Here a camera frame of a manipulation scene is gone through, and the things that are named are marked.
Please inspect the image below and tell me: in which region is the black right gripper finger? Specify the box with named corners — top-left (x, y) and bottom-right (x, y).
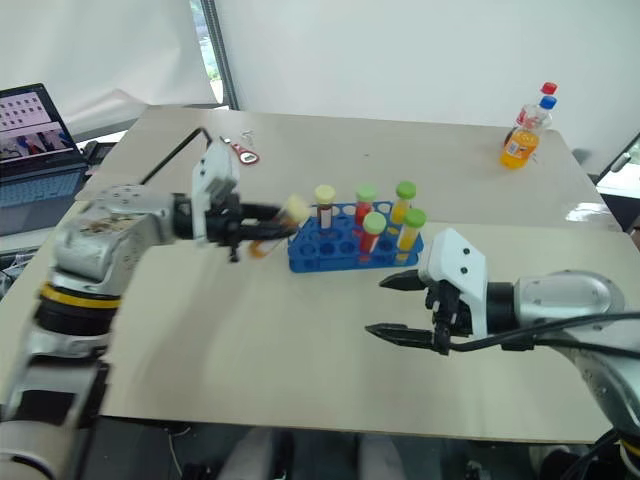
top-left (378, 269), bottom-right (427, 294)
top-left (364, 323), bottom-right (438, 352)

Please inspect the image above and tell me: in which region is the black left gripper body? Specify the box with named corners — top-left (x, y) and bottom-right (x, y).
top-left (203, 193), bottom-right (252, 264)

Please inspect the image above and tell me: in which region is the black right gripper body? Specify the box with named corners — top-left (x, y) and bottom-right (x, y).
top-left (424, 279), bottom-right (474, 357)

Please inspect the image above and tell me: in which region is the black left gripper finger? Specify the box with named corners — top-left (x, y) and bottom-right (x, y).
top-left (241, 201), bottom-right (285, 222)
top-left (240, 221), bottom-right (297, 243)

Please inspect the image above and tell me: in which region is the yellow-capped orange liquid test tube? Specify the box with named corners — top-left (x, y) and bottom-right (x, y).
top-left (248, 193), bottom-right (312, 260)

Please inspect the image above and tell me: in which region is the green-capped yellow liquid test tube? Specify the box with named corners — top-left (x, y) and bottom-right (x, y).
top-left (395, 207), bottom-right (429, 265)
top-left (390, 180), bottom-right (418, 225)

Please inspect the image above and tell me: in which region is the green-capped red liquid test tube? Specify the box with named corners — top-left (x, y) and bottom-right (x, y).
top-left (354, 183), bottom-right (379, 227)
top-left (358, 211), bottom-right (387, 265)

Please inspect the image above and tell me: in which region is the yellow-capped dark red test tube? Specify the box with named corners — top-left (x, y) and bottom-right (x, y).
top-left (313, 184), bottom-right (337, 232)

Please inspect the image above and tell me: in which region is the blue test tube rack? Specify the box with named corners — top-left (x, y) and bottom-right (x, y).
top-left (286, 199), bottom-right (426, 274)

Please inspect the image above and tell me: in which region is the red and white digital timer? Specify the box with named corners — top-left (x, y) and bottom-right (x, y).
top-left (229, 141), bottom-right (261, 166)

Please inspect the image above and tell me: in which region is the black desk device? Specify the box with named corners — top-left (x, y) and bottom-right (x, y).
top-left (81, 140), bottom-right (117, 165)

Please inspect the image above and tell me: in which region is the blue-capped orange soda bottle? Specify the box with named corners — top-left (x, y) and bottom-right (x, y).
top-left (498, 95), bottom-right (555, 171)

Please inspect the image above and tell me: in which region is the open laptop computer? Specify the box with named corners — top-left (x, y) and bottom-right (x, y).
top-left (0, 82), bottom-right (90, 237)

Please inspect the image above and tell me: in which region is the dark side table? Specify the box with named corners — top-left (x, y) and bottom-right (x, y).
top-left (595, 130), bottom-right (640, 234)

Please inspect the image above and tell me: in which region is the red-capped clear bottle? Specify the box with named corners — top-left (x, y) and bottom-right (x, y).
top-left (516, 81), bottom-right (560, 132)

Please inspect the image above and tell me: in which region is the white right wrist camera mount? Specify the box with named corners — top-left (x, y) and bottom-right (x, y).
top-left (417, 227), bottom-right (489, 337)

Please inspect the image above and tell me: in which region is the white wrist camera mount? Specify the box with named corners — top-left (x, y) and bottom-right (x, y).
top-left (417, 227), bottom-right (489, 337)
top-left (191, 142), bottom-right (242, 247)

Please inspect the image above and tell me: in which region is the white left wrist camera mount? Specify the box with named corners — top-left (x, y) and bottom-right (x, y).
top-left (191, 142), bottom-right (242, 247)

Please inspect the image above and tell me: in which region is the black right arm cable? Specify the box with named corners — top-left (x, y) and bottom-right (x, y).
top-left (446, 311), bottom-right (640, 360)

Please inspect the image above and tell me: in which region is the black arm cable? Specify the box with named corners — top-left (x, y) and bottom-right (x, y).
top-left (446, 311), bottom-right (640, 360)
top-left (139, 127), bottom-right (213, 185)

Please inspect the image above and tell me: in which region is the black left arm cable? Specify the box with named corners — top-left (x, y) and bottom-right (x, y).
top-left (139, 127), bottom-right (213, 185)

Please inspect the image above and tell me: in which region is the grey window frame post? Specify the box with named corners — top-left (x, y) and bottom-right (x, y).
top-left (206, 0), bottom-right (240, 110)

